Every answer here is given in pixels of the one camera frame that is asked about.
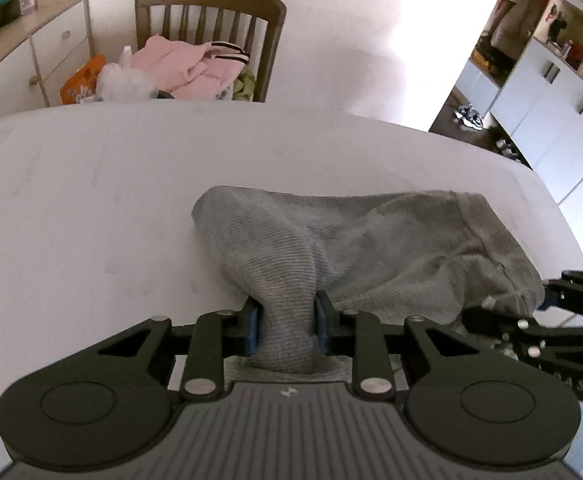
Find person in background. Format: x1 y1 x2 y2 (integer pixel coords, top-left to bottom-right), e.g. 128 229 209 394
478 0 549 65

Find pink garment on chair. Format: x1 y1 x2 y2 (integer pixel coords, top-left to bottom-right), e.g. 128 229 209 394
131 35 250 101

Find clear plastic bag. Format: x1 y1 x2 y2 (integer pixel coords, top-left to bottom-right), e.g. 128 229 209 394
96 46 158 103

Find orange snack bag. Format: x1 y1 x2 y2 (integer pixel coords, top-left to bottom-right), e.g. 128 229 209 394
59 54 106 105

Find brown wooden chair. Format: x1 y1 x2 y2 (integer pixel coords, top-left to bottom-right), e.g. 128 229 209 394
135 0 287 103

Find wooden white sideboard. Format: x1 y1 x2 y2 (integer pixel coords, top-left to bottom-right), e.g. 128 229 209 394
0 0 94 117

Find white kitchen cabinets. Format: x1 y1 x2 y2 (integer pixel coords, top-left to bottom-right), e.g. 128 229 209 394
454 0 583 202

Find green garment on chair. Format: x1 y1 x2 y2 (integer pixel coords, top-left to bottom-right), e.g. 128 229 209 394
232 68 256 102

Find grey knit garment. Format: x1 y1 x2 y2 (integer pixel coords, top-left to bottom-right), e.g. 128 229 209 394
192 186 545 382

